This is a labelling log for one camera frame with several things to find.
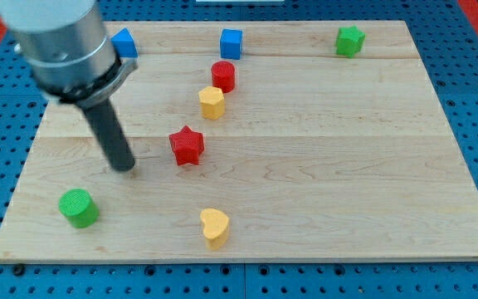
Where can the red star block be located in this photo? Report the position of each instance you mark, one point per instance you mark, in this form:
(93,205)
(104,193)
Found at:
(187,146)

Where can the red cylinder block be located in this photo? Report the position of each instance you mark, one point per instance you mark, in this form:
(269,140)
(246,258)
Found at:
(223,76)

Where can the blue triangle block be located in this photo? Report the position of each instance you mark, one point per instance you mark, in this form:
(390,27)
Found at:
(124,44)

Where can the green star block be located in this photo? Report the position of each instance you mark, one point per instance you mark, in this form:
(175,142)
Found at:
(349,41)

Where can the green cylinder block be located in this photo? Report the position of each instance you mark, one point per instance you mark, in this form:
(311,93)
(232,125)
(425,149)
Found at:
(78,208)

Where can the blue cube block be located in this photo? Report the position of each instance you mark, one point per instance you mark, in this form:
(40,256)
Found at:
(230,44)

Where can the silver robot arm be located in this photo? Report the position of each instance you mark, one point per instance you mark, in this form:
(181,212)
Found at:
(74,62)

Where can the wooden board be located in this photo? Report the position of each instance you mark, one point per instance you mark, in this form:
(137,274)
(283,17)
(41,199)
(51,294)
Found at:
(318,158)

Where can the yellow heart block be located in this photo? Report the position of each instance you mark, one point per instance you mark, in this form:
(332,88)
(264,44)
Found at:
(215,227)

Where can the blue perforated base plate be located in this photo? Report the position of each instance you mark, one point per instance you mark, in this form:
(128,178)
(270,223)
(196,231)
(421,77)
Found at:
(446,34)

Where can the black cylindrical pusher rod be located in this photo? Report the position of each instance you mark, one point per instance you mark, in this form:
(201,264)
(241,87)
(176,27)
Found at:
(106,128)

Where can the yellow hexagon block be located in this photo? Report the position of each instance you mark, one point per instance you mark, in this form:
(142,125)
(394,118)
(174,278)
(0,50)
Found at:
(212,102)

